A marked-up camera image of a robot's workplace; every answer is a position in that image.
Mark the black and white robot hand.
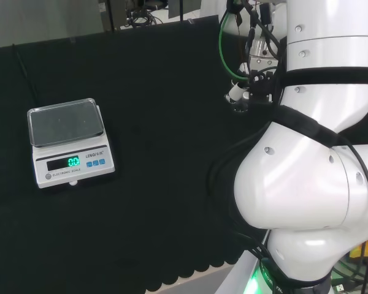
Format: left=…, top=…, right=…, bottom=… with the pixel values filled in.
left=224, top=67, right=280, bottom=107

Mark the small clear glass beaker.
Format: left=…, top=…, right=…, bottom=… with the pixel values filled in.
left=231, top=100, right=250, bottom=114

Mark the grey board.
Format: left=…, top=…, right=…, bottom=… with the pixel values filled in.
left=167, top=0, right=204, bottom=20

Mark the black bench cloth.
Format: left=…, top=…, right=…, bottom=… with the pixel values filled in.
left=0, top=14, right=368, bottom=294

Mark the yellow stop button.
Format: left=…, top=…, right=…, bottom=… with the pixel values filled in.
left=348, top=236, right=368, bottom=262

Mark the white electronic balance steel pan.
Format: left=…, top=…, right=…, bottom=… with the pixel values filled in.
left=26, top=97, right=116, bottom=189

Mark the green cable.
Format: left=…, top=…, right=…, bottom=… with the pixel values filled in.
left=218, top=11, right=250, bottom=81

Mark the black cable bundle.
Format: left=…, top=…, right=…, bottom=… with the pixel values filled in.
left=125, top=0, right=167, bottom=28

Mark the black balance power cable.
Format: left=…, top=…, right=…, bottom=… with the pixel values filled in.
left=11, top=43, right=40, bottom=108

